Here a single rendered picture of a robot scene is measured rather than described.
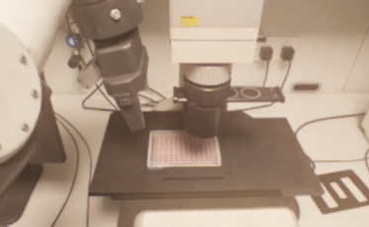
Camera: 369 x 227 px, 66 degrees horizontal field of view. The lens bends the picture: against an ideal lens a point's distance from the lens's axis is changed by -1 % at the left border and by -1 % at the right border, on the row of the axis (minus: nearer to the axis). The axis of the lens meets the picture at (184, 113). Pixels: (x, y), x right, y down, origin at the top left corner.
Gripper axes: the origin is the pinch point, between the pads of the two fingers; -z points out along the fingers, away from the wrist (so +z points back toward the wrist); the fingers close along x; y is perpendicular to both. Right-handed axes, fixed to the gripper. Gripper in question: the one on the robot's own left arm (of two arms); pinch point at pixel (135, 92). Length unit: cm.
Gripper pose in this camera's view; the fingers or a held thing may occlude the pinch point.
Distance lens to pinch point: 45.9
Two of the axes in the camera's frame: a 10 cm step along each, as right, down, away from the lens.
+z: -1.9, -7.8, -6.0
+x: -0.4, -6.0, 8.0
